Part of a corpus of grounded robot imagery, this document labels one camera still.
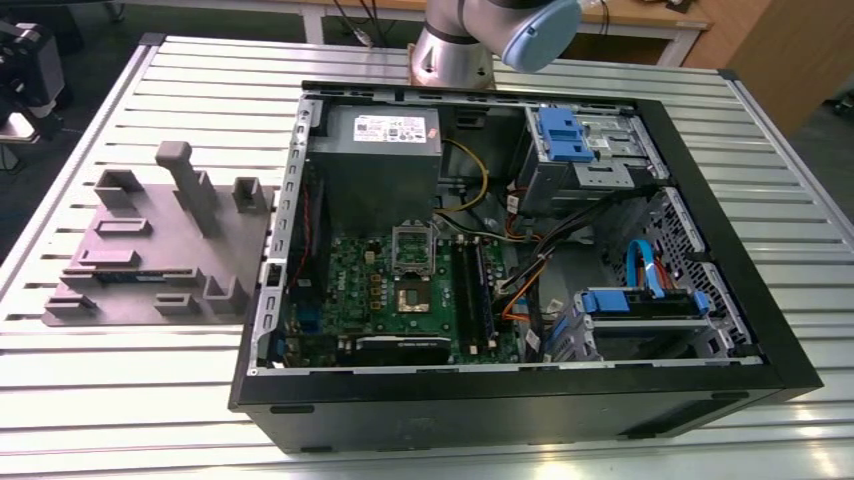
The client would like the grey parts rack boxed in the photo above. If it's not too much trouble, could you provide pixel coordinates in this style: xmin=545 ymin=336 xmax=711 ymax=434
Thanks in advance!
xmin=40 ymin=141 xmax=279 ymax=329

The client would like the metal disk bay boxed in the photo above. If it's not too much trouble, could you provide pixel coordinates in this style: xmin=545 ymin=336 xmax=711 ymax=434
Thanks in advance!
xmin=543 ymin=287 xmax=762 ymax=364

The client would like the metal drive bay cage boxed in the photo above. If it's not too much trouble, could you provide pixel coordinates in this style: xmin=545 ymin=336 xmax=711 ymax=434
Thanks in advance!
xmin=516 ymin=104 xmax=672 ymax=216

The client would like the black RAM slot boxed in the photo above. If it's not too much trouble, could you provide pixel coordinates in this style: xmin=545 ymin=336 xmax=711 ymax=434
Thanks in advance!
xmin=473 ymin=238 xmax=499 ymax=349
xmin=452 ymin=238 xmax=476 ymax=351

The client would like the hard disk in blue carrier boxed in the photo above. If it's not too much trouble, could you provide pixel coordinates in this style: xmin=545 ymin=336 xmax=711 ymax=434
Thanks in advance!
xmin=573 ymin=287 xmax=712 ymax=321

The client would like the grey power supply unit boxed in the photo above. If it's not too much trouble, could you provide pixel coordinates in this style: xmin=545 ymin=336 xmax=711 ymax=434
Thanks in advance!
xmin=309 ymin=104 xmax=445 ymax=226

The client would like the RAM stick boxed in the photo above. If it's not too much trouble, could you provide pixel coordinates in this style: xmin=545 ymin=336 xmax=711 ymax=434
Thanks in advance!
xmin=96 ymin=269 xmax=198 ymax=284

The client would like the CPU socket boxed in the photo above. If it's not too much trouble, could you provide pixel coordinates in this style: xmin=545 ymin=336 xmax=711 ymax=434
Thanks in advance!
xmin=393 ymin=280 xmax=439 ymax=315

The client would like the blue drive bay latch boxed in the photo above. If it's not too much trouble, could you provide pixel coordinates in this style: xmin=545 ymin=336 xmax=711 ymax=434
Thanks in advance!
xmin=536 ymin=107 xmax=595 ymax=164

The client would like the metal socket cover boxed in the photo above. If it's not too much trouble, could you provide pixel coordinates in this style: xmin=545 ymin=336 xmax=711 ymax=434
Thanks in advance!
xmin=391 ymin=222 xmax=439 ymax=279

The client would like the orange wire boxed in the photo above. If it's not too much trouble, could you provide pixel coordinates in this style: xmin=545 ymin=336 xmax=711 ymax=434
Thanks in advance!
xmin=499 ymin=269 xmax=545 ymax=324

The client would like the black PC case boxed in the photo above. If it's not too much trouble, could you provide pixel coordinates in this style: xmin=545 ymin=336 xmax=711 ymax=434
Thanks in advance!
xmin=225 ymin=79 xmax=826 ymax=454

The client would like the silver white wrist camera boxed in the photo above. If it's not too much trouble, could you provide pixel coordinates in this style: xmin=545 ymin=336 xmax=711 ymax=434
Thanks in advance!
xmin=0 ymin=110 xmax=40 ymax=145

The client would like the black graphics card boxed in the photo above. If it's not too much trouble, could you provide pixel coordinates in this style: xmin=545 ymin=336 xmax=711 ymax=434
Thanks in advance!
xmin=336 ymin=333 xmax=452 ymax=366

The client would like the black cable bundle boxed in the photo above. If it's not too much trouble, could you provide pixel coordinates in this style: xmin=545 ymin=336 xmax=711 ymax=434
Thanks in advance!
xmin=496 ymin=187 xmax=659 ymax=296

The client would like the blue wire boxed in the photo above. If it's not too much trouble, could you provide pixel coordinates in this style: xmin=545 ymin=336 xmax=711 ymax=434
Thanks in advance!
xmin=624 ymin=238 xmax=670 ymax=301

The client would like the brown wooden cabinet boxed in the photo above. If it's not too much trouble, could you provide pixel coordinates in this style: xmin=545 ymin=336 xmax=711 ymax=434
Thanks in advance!
xmin=683 ymin=0 xmax=854 ymax=136

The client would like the green motherboard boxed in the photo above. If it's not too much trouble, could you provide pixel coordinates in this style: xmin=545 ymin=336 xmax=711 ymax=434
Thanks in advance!
xmin=276 ymin=219 xmax=528 ymax=366

